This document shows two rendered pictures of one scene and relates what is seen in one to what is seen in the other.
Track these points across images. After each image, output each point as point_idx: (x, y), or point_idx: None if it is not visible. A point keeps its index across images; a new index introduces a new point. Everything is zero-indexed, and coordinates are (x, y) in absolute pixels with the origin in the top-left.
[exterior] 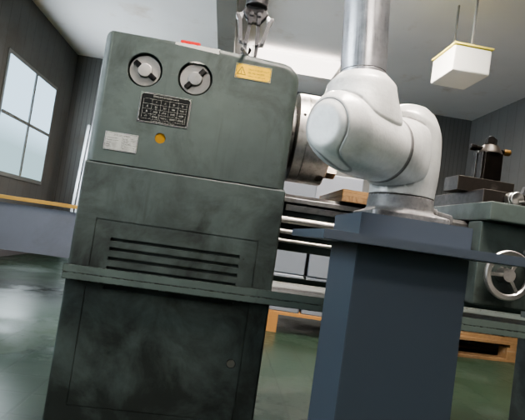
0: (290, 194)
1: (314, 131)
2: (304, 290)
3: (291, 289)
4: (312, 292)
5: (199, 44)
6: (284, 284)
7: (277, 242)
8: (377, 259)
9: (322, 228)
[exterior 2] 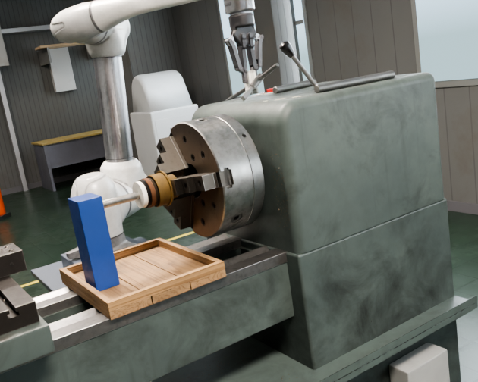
0: (215, 236)
1: None
2: (231, 374)
3: (241, 362)
4: (216, 370)
5: (267, 90)
6: (275, 381)
7: None
8: None
9: (143, 238)
